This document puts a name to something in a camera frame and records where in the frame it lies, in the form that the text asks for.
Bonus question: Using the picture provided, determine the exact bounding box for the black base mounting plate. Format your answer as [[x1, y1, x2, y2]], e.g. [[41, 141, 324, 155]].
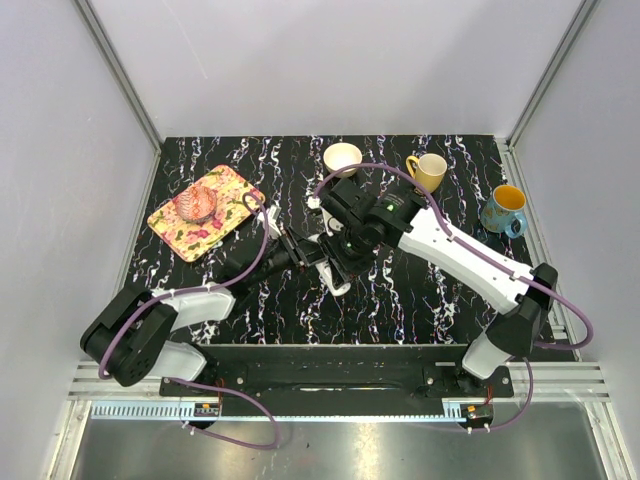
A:
[[159, 344, 516, 416]]

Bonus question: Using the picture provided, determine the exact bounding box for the yellow mug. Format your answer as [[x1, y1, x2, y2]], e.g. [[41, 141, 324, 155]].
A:
[[405, 153, 448, 193]]

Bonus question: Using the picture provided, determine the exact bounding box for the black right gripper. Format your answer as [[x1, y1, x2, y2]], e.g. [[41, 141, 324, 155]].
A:
[[317, 220, 377, 289]]

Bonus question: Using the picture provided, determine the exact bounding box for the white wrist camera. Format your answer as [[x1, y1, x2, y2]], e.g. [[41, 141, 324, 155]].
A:
[[262, 205, 282, 239], [307, 197, 343, 236]]

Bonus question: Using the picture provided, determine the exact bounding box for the aluminium frame post left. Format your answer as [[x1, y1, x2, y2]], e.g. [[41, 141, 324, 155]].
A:
[[71, 0, 163, 151]]

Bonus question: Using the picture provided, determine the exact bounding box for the cream ceramic bowl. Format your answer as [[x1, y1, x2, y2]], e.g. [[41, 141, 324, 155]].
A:
[[323, 142, 362, 173]]

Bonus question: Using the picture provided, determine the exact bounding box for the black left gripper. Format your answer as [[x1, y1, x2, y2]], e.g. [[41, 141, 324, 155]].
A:
[[247, 226, 326, 288]]

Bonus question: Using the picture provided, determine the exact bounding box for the blue butterfly mug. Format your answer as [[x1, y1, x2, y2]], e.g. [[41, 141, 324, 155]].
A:
[[480, 185, 528, 239]]

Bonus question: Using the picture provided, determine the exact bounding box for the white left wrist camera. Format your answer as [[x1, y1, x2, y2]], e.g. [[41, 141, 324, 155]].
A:
[[262, 205, 282, 239]]

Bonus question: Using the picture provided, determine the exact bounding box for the aluminium frame post right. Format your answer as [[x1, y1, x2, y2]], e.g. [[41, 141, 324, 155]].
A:
[[505, 0, 600, 148]]

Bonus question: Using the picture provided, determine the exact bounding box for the aluminium frame post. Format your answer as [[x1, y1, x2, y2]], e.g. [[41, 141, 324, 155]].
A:
[[505, 0, 600, 148], [71, 0, 163, 151]]

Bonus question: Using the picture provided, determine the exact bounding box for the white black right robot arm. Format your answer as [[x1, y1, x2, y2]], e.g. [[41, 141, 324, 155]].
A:
[[318, 178, 557, 396]]

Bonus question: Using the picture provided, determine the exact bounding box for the floral rectangular tray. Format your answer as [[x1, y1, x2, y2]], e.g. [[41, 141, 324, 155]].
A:
[[147, 165, 266, 263]]

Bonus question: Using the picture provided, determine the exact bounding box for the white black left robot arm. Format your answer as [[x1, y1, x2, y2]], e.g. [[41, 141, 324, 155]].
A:
[[79, 228, 326, 396]]

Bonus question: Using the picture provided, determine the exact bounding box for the white remote control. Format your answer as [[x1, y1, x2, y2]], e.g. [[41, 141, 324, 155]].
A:
[[309, 234, 351, 297]]

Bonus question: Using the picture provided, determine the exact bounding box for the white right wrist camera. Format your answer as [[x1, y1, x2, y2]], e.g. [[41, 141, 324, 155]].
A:
[[307, 197, 343, 236]]

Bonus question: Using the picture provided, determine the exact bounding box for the pink patterned glass bowl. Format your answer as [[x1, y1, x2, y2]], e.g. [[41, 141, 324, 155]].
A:
[[172, 184, 217, 223]]

